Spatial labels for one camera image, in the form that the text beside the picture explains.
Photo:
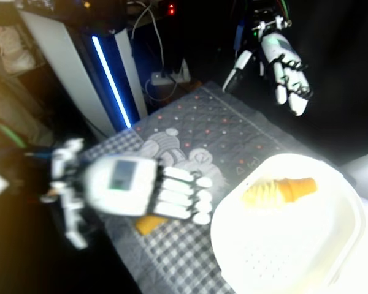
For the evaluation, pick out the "white column with blue light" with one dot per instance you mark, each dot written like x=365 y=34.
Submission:
x=64 y=61

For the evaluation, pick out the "yellow swirl ice cream cone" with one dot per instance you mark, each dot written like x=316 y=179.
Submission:
x=294 y=188

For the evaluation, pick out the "white power strip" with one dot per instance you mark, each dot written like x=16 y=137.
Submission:
x=159 y=78

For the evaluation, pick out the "white plastic tray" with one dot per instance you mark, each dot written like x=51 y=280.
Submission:
x=294 y=245

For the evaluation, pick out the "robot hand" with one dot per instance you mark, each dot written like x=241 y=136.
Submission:
x=279 y=49
x=125 y=183

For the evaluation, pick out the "black device with red lights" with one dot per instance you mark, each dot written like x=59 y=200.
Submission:
x=171 y=8

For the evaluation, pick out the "pale folded cloth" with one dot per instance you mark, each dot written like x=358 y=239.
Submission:
x=12 y=49

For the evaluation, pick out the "grey bear print quilt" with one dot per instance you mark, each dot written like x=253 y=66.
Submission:
x=187 y=122

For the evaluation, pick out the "orange waffle cone toy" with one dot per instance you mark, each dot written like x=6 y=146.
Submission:
x=148 y=225

